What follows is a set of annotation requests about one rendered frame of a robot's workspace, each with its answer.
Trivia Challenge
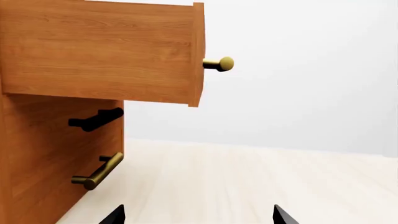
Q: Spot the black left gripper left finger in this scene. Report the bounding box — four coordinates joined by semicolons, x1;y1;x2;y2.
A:
98;203;126;224

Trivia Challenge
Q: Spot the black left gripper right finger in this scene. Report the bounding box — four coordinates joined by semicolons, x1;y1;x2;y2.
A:
273;203;300;224

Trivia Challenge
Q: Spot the wooden drawer cabinet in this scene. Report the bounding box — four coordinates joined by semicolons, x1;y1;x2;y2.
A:
0;77;125;224

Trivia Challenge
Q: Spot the open wooden drawer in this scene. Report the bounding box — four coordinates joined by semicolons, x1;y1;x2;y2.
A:
0;0;206;108

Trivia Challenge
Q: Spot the brass bar drawer handle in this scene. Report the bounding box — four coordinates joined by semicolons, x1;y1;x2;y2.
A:
71;151;124;191

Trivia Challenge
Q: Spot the dark shadowed drawer handle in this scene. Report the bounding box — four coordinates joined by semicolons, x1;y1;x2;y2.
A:
68;106;124;133

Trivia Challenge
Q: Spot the brass handle of open drawer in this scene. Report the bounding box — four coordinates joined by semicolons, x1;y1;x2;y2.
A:
202;56;235;73

